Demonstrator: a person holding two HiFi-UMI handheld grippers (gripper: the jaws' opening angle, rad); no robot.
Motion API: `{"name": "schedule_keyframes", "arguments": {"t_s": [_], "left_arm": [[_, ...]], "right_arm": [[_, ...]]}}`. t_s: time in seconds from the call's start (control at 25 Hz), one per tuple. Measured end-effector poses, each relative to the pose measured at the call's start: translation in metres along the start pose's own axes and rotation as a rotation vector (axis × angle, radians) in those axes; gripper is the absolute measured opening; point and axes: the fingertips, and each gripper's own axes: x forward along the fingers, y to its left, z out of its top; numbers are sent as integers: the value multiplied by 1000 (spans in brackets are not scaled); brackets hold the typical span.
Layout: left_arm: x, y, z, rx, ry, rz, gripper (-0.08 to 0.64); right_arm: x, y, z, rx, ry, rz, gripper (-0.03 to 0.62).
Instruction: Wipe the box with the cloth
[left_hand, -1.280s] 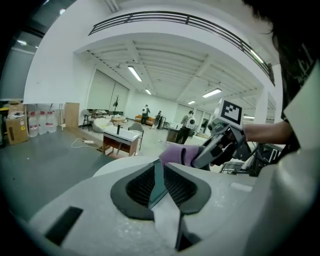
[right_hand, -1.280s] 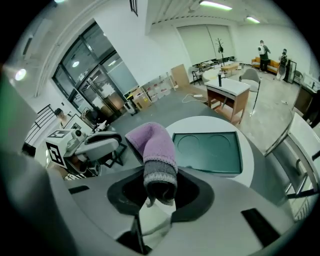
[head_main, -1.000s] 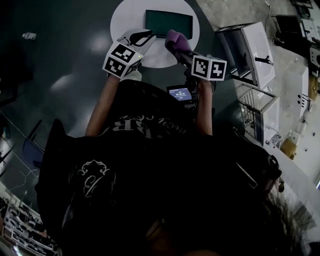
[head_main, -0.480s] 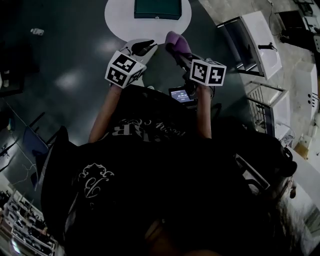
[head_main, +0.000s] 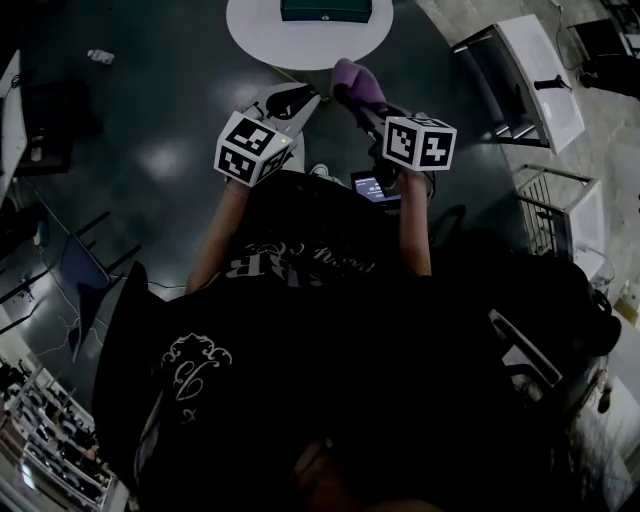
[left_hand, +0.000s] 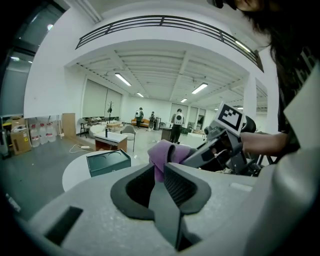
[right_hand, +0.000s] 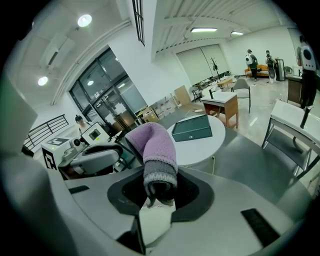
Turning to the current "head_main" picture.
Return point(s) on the black faucet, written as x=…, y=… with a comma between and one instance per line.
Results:
x=550, y=83

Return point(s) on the white vanity cabinet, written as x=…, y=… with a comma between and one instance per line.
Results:
x=530, y=50

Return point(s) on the black frame glass cabinet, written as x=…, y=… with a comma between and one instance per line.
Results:
x=55, y=115

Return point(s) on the white desk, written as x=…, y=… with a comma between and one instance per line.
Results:
x=11, y=130

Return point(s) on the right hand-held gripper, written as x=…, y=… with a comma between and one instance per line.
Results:
x=420, y=147

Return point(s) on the person's white right shoe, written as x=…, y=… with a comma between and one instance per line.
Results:
x=322, y=171

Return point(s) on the white cabinet with metal rack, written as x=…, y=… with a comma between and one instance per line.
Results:
x=590, y=225

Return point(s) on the dark green box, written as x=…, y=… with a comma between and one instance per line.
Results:
x=325, y=12

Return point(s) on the black frame table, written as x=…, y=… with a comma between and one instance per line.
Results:
x=605, y=50

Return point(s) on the person's right forearm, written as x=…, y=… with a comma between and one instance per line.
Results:
x=415, y=225

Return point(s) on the person's black printed shirt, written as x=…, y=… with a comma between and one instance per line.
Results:
x=300, y=375

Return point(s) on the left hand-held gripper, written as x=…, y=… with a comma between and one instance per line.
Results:
x=245, y=150

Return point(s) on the purple cloth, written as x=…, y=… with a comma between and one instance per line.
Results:
x=357, y=82

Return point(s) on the blue chair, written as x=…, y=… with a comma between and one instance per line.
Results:
x=85, y=270

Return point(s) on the white shelf of devices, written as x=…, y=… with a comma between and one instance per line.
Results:
x=55, y=445

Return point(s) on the small black display screen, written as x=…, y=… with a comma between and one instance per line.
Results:
x=367, y=189

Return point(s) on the person's left forearm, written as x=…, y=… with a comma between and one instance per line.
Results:
x=215, y=240

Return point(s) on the white bottle on floor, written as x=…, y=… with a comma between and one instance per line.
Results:
x=101, y=56

